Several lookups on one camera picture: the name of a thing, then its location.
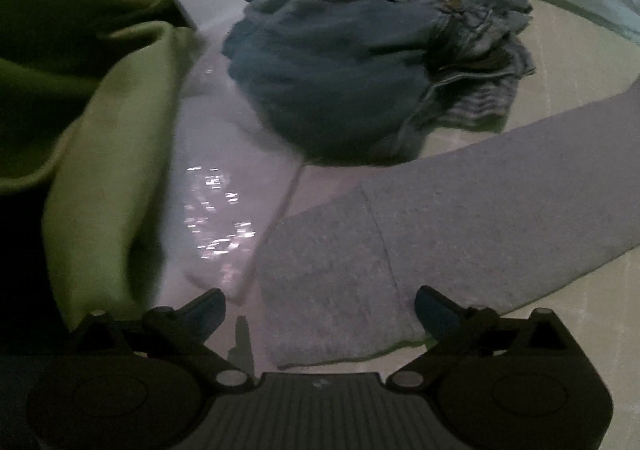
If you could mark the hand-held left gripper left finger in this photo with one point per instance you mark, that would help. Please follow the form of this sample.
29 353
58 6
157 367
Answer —
209 311

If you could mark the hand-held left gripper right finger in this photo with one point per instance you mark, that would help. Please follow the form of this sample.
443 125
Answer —
434 313

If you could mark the grey long-sleeved garment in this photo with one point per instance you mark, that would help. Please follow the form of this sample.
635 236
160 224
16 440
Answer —
475 210

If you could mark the clear plastic sheet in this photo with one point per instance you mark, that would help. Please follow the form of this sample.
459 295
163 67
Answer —
215 170

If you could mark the green sweatshirt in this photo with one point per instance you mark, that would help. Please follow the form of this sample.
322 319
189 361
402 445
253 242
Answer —
120 155

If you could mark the blue denim jeans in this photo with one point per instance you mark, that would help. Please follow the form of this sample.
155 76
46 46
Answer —
325 70

